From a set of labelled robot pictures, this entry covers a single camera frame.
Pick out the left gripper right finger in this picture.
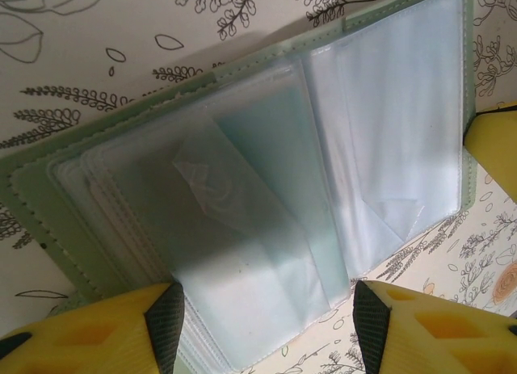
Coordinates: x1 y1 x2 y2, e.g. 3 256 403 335
352 279 517 374

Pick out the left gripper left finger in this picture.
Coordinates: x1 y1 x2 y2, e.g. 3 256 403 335
0 282 187 374

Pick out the green card holder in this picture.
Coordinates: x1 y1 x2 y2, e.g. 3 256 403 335
0 0 482 374

